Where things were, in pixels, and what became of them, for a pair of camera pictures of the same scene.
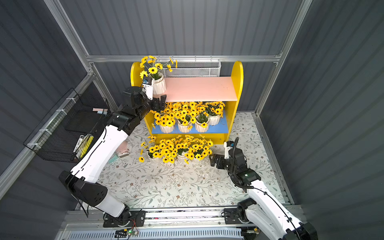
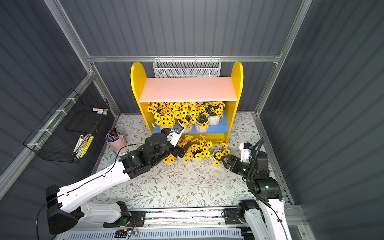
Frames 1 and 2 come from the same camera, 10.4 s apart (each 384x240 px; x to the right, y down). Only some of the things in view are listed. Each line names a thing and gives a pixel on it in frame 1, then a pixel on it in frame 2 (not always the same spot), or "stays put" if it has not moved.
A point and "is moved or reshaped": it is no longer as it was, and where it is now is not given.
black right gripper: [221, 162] to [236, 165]
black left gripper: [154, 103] to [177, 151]
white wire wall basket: [192, 69] stays put
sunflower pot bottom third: [202, 118] stays put
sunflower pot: [155, 71] is moved or reshaped
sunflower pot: [199, 148] stays put
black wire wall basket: [61, 136] stays put
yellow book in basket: [85, 146] stays put
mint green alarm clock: [113, 158] stays put
